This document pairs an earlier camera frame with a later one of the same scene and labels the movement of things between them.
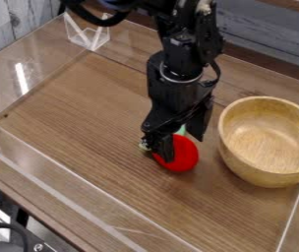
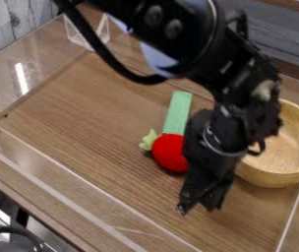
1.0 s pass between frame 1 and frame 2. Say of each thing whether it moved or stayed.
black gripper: moved
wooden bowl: stayed
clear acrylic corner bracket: stayed
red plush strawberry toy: stayed
